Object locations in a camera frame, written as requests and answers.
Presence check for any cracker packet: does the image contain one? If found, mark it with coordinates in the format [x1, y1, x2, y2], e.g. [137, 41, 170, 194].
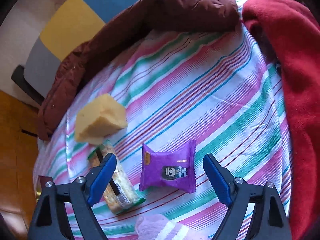
[87, 140, 146, 215]

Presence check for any large yellow sponge block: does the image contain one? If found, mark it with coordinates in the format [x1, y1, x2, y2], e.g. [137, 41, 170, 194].
[74, 94, 127, 145]

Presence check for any pink striped sock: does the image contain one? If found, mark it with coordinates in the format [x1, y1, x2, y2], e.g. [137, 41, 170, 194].
[135, 214, 208, 239]

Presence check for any maroon gold gift box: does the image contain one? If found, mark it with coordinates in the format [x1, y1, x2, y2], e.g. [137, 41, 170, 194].
[35, 176, 53, 201]

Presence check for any wooden wardrobe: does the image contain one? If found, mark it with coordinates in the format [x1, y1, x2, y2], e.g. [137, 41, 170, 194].
[1, 91, 38, 239]

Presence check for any red fleece blanket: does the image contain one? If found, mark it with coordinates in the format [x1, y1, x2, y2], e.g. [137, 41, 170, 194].
[242, 0, 319, 239]

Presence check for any maroon puffer jacket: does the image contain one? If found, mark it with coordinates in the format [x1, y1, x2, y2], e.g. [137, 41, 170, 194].
[38, 0, 240, 141]

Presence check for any grey yellow blue headboard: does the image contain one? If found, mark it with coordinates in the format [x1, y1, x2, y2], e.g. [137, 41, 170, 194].
[24, 0, 138, 97]

